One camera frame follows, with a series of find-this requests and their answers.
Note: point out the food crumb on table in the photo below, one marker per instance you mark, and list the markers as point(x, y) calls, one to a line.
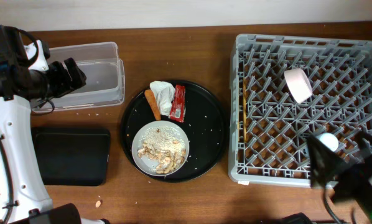
point(98, 203)

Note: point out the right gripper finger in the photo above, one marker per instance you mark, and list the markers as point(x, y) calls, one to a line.
point(364, 141)
point(324, 163)

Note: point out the white bowl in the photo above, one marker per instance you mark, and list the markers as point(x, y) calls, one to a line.
point(298, 84)

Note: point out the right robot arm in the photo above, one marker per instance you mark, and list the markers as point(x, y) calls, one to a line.
point(365, 206)

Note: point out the grey dishwasher rack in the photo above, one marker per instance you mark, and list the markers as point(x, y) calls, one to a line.
point(340, 73)

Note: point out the white napkin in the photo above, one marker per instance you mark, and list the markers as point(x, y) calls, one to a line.
point(164, 95)

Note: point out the black rectangular tray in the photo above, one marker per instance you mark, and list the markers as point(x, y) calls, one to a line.
point(72, 156)

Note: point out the red snack wrapper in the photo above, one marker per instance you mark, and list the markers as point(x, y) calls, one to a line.
point(177, 112)

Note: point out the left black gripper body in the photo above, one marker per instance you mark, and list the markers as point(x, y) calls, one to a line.
point(59, 82)

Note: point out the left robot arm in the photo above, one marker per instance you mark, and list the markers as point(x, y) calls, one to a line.
point(25, 76)

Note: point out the light blue cup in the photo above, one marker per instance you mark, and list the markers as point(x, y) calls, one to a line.
point(329, 140)

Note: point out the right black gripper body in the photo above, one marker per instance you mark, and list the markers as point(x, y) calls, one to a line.
point(357, 180)

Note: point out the round black serving tray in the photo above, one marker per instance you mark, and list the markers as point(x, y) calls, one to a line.
point(205, 125)

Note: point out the orange carrot stick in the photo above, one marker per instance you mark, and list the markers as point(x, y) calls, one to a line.
point(153, 104)

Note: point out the clear plastic bin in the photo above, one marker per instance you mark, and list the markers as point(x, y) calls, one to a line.
point(105, 81)

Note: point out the grey plate with food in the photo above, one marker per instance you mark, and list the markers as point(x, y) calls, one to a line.
point(160, 148)

